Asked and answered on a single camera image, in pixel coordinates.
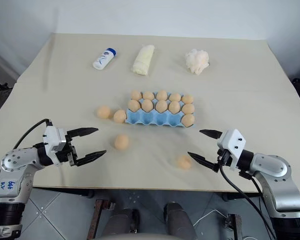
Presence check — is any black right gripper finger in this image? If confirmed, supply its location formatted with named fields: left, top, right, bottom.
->
left=187, top=151, right=220, bottom=174
left=199, top=129, right=224, bottom=140

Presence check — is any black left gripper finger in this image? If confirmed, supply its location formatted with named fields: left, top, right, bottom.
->
left=75, top=149, right=108, bottom=167
left=66, top=127, right=100, bottom=141

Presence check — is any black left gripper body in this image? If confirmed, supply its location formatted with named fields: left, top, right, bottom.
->
left=55, top=133, right=79, bottom=168

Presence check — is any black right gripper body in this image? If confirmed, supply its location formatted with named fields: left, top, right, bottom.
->
left=215, top=147, right=231, bottom=167

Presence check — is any blue egg tray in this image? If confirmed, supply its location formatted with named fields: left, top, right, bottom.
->
left=124, top=92, right=197, bottom=130

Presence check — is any black table foot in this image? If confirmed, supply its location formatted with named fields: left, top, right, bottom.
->
left=81, top=189, right=96, bottom=200
left=221, top=191, right=239, bottom=202

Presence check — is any rusty brown metal bar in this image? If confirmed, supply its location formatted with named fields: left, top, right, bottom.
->
left=224, top=213, right=243, bottom=240
left=91, top=198, right=116, bottom=240

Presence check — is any dark rounded shape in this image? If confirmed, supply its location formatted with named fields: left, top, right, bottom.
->
left=163, top=201, right=199, bottom=240

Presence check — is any white mesh bath sponge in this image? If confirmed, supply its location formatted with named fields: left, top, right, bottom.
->
left=184, top=48, right=211, bottom=76

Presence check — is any white bottle with blue cap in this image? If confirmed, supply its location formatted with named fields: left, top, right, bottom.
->
left=92, top=47, right=118, bottom=71

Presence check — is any rolled cream towel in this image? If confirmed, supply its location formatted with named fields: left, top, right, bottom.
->
left=131, top=44, right=156, bottom=76

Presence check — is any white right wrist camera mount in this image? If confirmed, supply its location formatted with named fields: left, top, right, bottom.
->
left=216, top=128, right=248, bottom=171

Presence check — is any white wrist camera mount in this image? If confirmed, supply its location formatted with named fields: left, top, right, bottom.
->
left=216, top=128, right=248, bottom=171
left=41, top=125, right=67, bottom=158

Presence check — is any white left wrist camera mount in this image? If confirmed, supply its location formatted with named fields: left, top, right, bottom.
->
left=41, top=125, right=67, bottom=158

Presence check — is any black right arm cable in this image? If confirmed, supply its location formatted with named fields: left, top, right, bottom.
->
left=218, top=163, right=278, bottom=240

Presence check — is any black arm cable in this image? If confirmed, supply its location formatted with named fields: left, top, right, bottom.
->
left=12, top=118, right=54, bottom=151
left=218, top=163, right=278, bottom=240

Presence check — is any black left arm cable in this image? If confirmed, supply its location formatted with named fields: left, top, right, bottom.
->
left=12, top=118, right=54, bottom=151

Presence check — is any white floor cable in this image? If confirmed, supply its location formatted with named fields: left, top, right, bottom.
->
left=196, top=209, right=231, bottom=226

